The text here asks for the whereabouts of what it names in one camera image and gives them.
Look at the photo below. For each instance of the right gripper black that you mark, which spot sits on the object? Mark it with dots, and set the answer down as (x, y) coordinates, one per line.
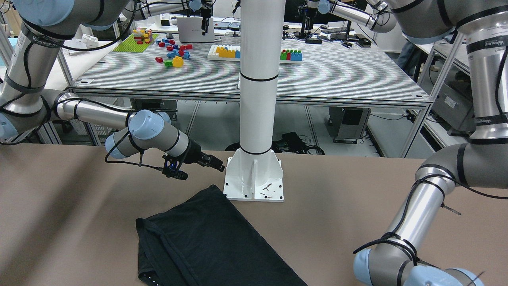
(193, 153)

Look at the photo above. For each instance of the black printed t-shirt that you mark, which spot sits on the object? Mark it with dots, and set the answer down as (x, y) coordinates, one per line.
(206, 241)

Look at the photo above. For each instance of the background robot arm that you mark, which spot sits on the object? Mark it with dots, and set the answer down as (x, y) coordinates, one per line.
(137, 10)

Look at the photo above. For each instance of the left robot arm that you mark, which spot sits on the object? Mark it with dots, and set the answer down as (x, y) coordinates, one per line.
(482, 162)

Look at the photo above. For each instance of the striped metal work table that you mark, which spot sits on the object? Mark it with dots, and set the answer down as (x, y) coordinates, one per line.
(329, 75)

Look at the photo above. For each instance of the white tray coloured blocks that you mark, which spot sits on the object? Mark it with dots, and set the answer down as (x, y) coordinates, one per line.
(234, 53)

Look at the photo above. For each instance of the green lego baseplate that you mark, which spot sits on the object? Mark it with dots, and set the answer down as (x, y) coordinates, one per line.
(136, 43)

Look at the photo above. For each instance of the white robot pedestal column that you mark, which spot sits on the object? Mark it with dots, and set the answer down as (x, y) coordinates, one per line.
(254, 173)

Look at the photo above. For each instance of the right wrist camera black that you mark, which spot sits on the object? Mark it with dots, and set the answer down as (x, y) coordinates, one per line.
(171, 168)

